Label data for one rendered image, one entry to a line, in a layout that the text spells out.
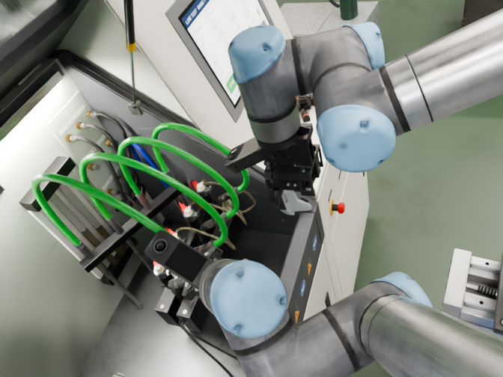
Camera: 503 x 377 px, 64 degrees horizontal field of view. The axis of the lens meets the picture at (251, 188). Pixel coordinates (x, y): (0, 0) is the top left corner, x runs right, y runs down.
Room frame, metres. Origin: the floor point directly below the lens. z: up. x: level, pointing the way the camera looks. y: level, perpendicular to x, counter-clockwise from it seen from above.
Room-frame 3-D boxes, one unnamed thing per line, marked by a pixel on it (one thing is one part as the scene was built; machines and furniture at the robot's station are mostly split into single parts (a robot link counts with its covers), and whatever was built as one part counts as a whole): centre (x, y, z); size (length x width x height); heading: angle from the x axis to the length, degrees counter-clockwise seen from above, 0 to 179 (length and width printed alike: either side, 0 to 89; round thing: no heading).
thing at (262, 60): (0.49, -0.07, 1.51); 0.09 x 0.08 x 0.11; 74
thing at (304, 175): (0.49, -0.08, 1.35); 0.09 x 0.08 x 0.12; 56
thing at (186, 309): (0.66, 0.19, 0.91); 0.34 x 0.10 x 0.15; 146
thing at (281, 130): (0.49, -0.07, 1.43); 0.08 x 0.08 x 0.05
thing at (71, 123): (0.91, 0.34, 1.20); 0.13 x 0.03 x 0.31; 146
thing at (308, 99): (1.09, -0.28, 1.01); 0.23 x 0.11 x 0.06; 146
